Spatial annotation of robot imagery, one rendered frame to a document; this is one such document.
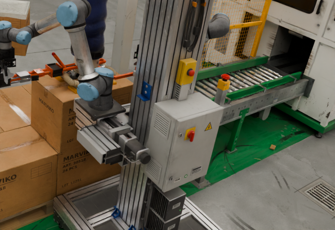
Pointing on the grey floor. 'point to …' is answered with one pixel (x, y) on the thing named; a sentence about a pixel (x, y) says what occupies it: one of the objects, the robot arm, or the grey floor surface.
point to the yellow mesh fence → (260, 18)
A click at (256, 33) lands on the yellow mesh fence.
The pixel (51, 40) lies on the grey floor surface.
